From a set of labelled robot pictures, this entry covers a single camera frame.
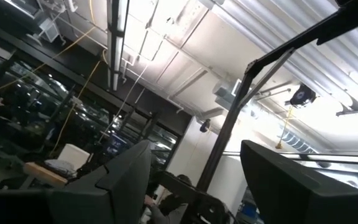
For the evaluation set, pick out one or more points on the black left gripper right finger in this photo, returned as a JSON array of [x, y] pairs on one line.
[[291, 196]]

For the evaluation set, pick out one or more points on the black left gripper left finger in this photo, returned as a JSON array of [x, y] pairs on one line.
[[117, 193]]

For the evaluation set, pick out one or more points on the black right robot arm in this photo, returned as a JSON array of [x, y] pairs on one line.
[[197, 196]]

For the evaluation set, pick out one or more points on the blue bin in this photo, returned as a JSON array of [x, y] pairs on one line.
[[249, 211]]

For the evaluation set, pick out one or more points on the person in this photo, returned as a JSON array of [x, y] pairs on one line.
[[169, 205]]

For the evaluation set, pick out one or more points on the white box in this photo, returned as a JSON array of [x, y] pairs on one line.
[[73, 155]]

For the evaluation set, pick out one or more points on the white cloth bundle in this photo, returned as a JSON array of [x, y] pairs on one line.
[[59, 166]]

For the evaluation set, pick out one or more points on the wooden board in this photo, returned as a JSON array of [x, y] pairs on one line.
[[45, 175]]

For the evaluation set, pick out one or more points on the long ceiling light fixture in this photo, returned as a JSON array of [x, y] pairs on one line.
[[116, 46]]

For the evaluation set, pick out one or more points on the black metal rig frame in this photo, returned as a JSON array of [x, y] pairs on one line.
[[228, 124]]

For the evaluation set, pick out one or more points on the grey ceiling duct box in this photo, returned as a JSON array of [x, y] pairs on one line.
[[227, 93]]

